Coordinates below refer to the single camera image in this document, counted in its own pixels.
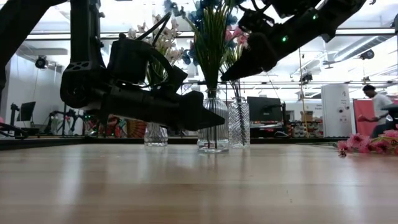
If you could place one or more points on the white tower appliance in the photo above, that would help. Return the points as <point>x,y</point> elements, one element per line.
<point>337,102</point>

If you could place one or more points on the shelf with small bins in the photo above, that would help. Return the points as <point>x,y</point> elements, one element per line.
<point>306,129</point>

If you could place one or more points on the black background equipment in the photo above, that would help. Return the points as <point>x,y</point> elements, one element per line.
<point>392,109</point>

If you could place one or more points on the ribbed clear glass vase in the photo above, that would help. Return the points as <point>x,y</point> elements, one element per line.
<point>214,124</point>

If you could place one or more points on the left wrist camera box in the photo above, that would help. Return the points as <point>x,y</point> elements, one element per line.
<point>178,77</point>

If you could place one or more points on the black ceiling spotlight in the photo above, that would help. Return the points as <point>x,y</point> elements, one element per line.
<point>367,54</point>
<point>307,77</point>
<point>41,62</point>

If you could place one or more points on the black background robot arm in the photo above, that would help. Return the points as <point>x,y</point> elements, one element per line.
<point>57,116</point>
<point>15,132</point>

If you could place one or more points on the diamond-cut clear glass vase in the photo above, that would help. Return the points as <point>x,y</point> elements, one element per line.
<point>239,124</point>

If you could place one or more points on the colourful patterned object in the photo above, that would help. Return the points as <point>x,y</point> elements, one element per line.
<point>136,129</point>

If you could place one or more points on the flared clear glass vase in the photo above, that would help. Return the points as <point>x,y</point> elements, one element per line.
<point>156,135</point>

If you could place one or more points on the brown cardboard box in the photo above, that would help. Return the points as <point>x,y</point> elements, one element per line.
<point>307,116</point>

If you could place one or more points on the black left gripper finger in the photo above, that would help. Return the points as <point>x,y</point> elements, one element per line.
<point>199,116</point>

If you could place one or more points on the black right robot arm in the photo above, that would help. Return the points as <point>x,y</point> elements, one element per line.
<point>342,12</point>

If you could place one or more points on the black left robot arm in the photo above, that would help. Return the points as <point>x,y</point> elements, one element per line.
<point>84,31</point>

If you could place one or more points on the black metal scaffold frame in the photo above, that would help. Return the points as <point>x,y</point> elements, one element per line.
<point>311,83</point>

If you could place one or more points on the person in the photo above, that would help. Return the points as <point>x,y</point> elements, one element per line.
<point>381,105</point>

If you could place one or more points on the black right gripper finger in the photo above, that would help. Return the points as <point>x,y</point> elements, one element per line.
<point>258,59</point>

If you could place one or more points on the small black monitor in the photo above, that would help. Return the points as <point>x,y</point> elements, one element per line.
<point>27,110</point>

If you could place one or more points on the black aluminium rig frame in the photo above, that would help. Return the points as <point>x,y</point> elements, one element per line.
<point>62,143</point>

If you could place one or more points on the orange partition panel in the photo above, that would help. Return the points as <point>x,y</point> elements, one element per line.
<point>362,109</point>

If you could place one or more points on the black frame bar with lights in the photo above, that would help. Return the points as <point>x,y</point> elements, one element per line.
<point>363,31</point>

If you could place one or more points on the small dark flower fragment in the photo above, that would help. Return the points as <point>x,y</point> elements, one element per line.
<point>342,153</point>

